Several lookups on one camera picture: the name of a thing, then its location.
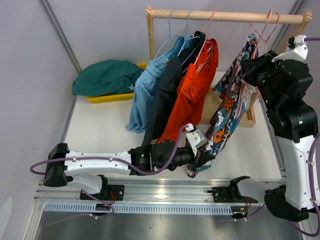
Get blue hanger light shorts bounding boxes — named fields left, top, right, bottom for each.
left=152, top=8, right=180, bottom=61

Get dark navy shorts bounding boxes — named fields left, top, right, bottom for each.
left=141, top=31, right=206, bottom=146

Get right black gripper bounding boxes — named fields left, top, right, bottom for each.
left=242, top=50, right=286, bottom=111

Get dark green shorts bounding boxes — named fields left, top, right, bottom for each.
left=72, top=59, right=144, bottom=97

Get slotted cable duct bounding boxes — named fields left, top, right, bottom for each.
left=43, top=202, right=233, bottom=216

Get patterned colourful shorts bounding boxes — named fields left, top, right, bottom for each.
left=186, top=33, right=259, bottom=178

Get aluminium rail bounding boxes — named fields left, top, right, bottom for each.
left=33, top=177, right=230, bottom=204

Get pink hanger orange shorts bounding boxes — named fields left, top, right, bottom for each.
left=193, top=9, right=217, bottom=73

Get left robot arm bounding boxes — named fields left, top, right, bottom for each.
left=43, top=140, right=214, bottom=200

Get purple cable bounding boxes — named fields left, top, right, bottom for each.
left=287, top=36, right=320, bottom=237
left=29, top=124, right=193, bottom=218

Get pink hanger patterned shorts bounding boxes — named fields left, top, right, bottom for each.
left=237, top=8, right=273, bottom=117

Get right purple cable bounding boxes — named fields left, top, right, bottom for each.
left=287, top=36, right=320, bottom=237

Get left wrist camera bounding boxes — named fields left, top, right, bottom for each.
left=185, top=123, right=208, bottom=156

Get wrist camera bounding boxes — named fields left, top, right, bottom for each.
left=271, top=35, right=308, bottom=63
left=185, top=123, right=208, bottom=156

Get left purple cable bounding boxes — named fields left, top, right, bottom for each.
left=29, top=124, right=193, bottom=218

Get yellow plastic bin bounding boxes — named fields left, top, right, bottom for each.
left=86, top=63, right=147, bottom=103

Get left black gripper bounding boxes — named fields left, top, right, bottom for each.
left=156, top=147, right=215, bottom=174

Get wooden clothes rack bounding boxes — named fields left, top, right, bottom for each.
left=146, top=4, right=313, bottom=128

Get blue hanger navy shorts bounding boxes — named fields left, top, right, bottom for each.
left=176, top=9, right=197, bottom=57

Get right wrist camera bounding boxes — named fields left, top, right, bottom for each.
left=271, top=35, right=308, bottom=63

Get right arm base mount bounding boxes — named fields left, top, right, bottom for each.
left=206, top=186, right=258, bottom=204

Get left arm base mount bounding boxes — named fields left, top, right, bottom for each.
left=79, top=184, right=125, bottom=201

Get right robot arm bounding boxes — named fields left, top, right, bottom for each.
left=228, top=51, right=320, bottom=223

